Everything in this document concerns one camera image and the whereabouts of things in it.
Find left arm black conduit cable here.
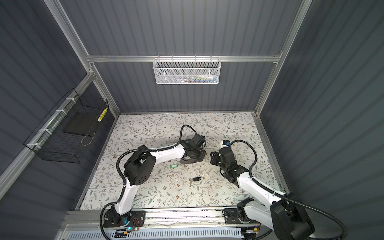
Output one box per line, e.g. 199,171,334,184
99,124,199,240

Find yellow marker in basket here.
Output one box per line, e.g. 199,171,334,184
97,107,108,122

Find items in white basket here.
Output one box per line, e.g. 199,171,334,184
176,74,219,84

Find aluminium mounting rail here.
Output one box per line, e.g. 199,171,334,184
64,206,304,229

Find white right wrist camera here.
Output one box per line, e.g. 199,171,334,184
222,140,231,148

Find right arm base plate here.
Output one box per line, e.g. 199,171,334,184
222,208,259,225

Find black headed key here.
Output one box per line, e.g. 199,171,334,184
189,177,202,188

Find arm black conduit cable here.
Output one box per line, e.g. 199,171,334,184
99,124,199,240
229,139,348,240

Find black pad in basket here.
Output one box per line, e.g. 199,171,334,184
63,113,101,137

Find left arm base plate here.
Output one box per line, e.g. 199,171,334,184
103,210,147,228

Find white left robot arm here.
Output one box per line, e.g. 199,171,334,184
108,134,206,224

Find white wire mesh basket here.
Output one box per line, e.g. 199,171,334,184
153,58,222,85

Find black wire basket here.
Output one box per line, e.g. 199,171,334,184
25,91,109,164

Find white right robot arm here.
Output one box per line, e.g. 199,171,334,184
210,147,315,240

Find white vented strip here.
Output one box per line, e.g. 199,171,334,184
67,228,245,240

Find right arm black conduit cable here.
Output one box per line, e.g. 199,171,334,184
229,139,348,240

